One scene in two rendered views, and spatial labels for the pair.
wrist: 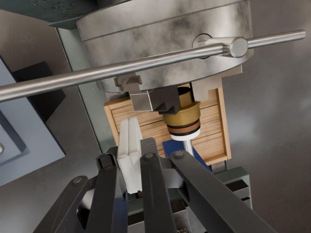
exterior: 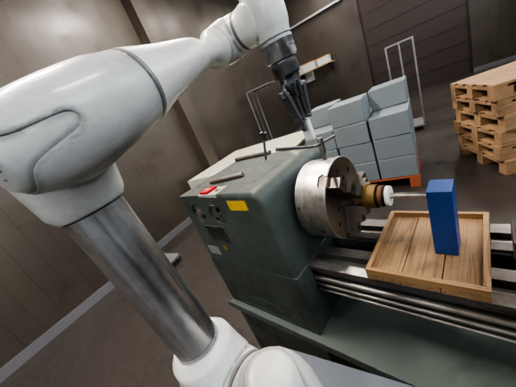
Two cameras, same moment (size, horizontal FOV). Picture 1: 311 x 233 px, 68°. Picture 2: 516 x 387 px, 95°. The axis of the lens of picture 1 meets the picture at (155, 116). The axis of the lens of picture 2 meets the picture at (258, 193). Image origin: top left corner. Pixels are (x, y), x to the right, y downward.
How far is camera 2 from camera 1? 0.82 m
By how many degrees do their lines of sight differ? 84
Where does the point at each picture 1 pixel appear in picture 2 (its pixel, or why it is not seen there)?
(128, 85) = (323, 182)
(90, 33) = (299, 195)
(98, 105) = (408, 368)
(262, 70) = not seen: hidden behind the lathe
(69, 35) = (325, 338)
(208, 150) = (470, 227)
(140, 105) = (336, 183)
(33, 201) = not seen: outside the picture
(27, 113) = (346, 375)
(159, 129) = (418, 251)
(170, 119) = (368, 193)
